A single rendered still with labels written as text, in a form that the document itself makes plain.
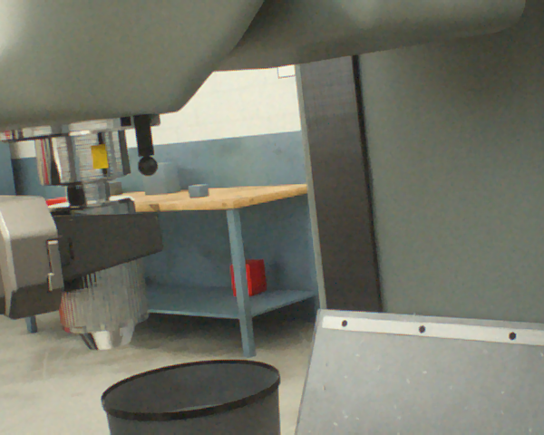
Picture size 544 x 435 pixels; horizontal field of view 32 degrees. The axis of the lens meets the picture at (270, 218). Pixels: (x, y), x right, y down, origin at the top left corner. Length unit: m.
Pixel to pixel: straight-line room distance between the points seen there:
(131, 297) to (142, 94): 0.11
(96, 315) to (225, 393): 2.31
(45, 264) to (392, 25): 0.23
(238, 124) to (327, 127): 5.37
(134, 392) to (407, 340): 1.97
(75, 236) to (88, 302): 0.04
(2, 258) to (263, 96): 5.63
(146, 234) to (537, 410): 0.38
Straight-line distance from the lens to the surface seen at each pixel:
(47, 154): 0.50
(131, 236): 0.49
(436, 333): 0.83
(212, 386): 2.81
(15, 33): 0.42
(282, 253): 6.10
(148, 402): 2.79
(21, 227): 0.45
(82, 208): 0.49
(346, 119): 0.85
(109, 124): 0.48
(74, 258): 0.48
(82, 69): 0.43
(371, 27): 0.53
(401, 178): 0.83
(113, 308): 0.50
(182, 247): 6.74
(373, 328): 0.86
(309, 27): 0.54
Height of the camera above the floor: 1.30
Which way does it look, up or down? 6 degrees down
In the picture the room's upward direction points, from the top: 7 degrees counter-clockwise
